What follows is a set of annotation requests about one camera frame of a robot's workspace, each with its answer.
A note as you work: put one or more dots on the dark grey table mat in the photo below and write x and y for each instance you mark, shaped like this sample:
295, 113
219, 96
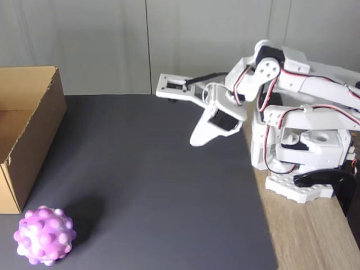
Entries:
140, 197

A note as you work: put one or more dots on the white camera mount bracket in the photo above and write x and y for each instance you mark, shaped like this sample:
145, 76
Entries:
163, 87

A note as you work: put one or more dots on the purple pink knobbly ball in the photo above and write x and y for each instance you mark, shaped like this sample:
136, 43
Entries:
42, 236

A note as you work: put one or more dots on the brown cardboard box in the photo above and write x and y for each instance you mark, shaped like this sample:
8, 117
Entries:
42, 135

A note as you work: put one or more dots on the black table clamp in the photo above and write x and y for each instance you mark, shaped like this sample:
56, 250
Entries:
343, 185

